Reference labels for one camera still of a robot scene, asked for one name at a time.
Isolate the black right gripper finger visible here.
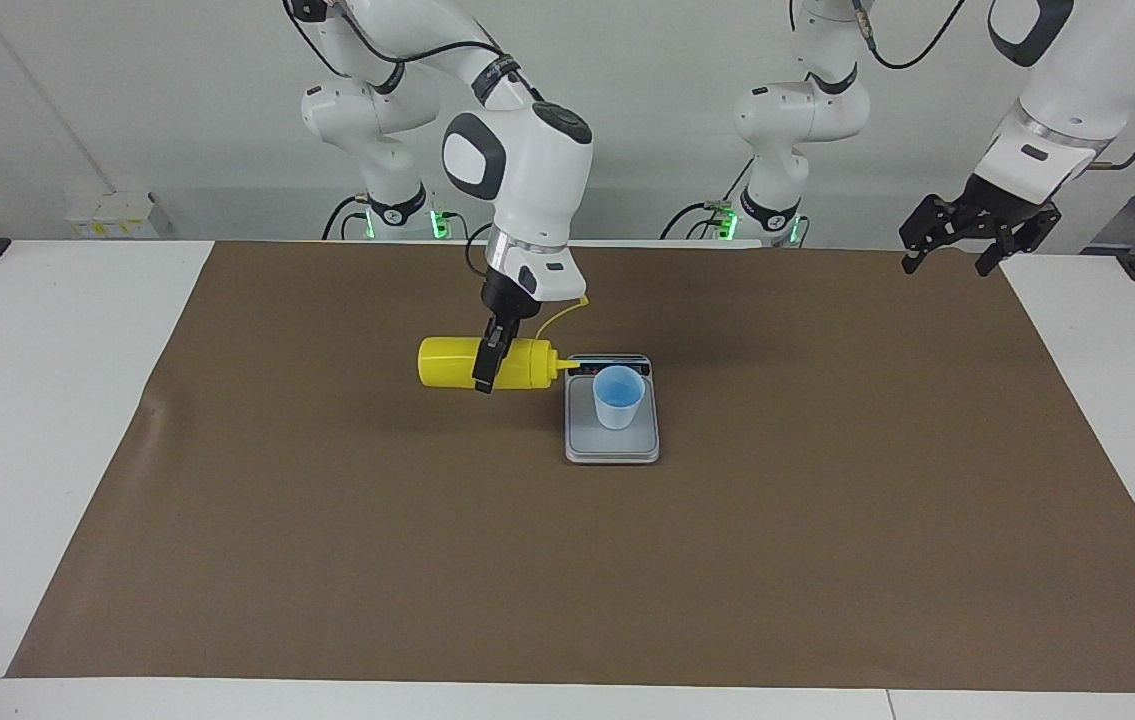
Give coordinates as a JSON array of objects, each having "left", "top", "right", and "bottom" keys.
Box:
[{"left": 473, "top": 318, "right": 520, "bottom": 393}]

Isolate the black base cable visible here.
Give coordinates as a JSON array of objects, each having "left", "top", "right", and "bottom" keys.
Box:
[
  {"left": 322, "top": 193, "right": 373, "bottom": 241},
  {"left": 660, "top": 200, "right": 728, "bottom": 241}
]

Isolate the white wall socket box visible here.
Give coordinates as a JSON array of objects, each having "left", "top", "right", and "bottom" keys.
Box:
[{"left": 65, "top": 190, "right": 160, "bottom": 239}]

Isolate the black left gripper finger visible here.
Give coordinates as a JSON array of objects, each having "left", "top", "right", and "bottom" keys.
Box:
[
  {"left": 900, "top": 198, "right": 963, "bottom": 273},
  {"left": 975, "top": 210, "right": 1063, "bottom": 277}
]

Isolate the yellow squeeze bottle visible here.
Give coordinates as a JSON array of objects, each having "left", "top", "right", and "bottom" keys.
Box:
[{"left": 417, "top": 295, "right": 590, "bottom": 393}]

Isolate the silver digital kitchen scale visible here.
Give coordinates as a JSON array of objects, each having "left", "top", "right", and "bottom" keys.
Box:
[{"left": 564, "top": 353, "right": 661, "bottom": 466}]

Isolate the brown paper table mat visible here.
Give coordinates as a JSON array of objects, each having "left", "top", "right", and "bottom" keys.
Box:
[{"left": 5, "top": 240, "right": 1135, "bottom": 693}]

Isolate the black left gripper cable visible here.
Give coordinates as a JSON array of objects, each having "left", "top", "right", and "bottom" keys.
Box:
[{"left": 852, "top": 0, "right": 1135, "bottom": 171}]

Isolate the light blue plastic cup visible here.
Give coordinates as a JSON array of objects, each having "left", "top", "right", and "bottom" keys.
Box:
[{"left": 593, "top": 365, "right": 646, "bottom": 431}]

